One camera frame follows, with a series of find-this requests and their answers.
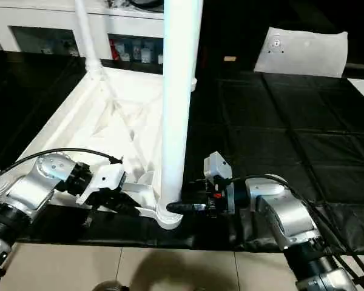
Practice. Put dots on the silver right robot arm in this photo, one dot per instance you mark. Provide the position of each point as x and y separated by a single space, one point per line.
291 212

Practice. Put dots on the black cabinet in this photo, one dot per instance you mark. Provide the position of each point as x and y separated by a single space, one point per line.
230 30

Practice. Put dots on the black bar with red mark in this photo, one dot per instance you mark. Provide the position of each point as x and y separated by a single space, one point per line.
361 66

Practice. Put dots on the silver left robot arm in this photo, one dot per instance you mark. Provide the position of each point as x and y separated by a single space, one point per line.
45 169

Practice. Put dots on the white cabinet with glass doors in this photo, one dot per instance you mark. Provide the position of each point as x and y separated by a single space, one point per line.
33 15

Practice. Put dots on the small yellow label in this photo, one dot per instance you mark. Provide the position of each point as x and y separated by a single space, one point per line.
229 58

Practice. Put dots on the white plastic table top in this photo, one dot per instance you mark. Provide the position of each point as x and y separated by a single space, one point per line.
79 121

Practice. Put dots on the black work mat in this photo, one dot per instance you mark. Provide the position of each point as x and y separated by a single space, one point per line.
276 121

